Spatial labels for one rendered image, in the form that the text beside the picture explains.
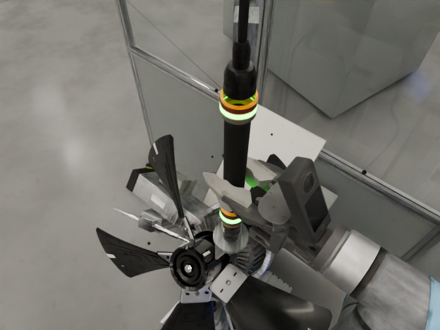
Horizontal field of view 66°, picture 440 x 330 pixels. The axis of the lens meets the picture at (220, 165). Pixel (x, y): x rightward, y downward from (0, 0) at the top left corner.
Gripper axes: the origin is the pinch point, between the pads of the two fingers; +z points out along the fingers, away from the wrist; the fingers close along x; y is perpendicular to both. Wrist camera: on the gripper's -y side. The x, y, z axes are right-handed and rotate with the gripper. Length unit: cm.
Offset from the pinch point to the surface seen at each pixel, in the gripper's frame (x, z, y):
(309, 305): 8, -22, 46
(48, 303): -46, 94, 166
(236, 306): -3.6, -8.2, 47.5
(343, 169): 70, -6, 68
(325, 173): 70, 0, 76
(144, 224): 0, 32, 58
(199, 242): 1.6, 8.6, 42.5
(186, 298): -9, 5, 55
